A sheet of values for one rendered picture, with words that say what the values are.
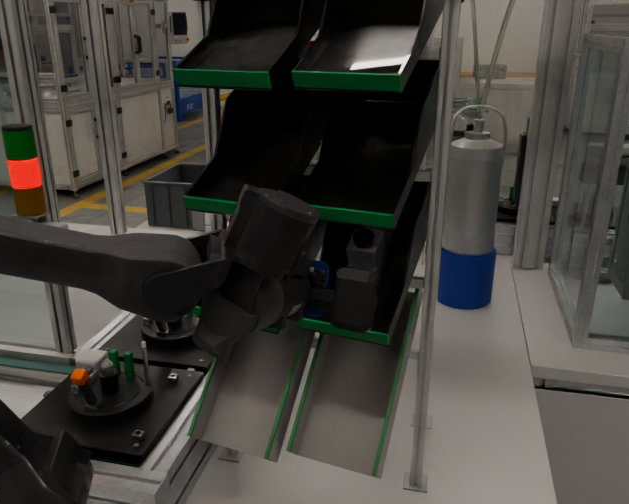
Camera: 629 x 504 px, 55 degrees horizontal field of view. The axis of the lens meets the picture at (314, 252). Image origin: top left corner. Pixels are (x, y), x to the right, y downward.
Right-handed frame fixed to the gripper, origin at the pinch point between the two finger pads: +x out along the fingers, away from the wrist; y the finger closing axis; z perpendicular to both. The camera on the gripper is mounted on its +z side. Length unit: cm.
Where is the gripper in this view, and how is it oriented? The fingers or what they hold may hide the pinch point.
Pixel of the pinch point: (306, 280)
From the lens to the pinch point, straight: 67.4
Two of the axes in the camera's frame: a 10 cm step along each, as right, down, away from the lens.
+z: 1.1, -9.9, -1.4
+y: -9.2, -1.5, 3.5
